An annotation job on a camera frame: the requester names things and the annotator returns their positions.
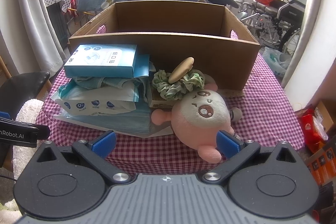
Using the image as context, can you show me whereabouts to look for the blue face mask pack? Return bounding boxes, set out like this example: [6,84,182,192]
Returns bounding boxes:
[54,103,173,138]

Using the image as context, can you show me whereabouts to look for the pink white plush toy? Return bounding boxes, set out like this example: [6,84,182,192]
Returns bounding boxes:
[151,83,243,164]

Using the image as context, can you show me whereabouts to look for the blue wet wipes pack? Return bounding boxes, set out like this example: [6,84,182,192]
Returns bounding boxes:
[51,81,139,116]

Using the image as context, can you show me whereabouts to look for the teal knitted towel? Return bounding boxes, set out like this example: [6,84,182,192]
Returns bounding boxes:
[72,77,135,90]

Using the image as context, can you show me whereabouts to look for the green floral scrunchie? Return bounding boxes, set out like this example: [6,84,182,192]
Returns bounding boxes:
[151,69,205,101]

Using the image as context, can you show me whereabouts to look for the blue tissue box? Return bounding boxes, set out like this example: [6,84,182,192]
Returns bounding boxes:
[64,44,137,79]

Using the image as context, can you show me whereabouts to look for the white fluffy cushion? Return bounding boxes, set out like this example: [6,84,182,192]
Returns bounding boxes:
[13,99,43,179]

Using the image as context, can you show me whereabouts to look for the purple checkered tablecloth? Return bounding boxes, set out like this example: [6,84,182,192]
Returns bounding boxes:
[35,24,305,175]

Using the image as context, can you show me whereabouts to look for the red snack packet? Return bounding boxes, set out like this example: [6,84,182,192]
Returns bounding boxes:
[299,109,329,153]

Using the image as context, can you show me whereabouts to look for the yellow scouring sponge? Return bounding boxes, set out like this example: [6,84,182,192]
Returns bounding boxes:
[148,89,178,109]

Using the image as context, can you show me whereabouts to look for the grey curtain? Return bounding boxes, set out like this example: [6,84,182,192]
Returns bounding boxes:
[18,0,66,77]

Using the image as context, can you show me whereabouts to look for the orange cardboard box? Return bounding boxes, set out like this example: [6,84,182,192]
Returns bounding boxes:
[305,136,336,186]

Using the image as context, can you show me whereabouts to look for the brown cardboard box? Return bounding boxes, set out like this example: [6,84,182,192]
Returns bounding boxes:
[68,0,260,90]

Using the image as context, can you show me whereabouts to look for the black wheelchair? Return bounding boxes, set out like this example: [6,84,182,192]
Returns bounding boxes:
[208,0,306,56]

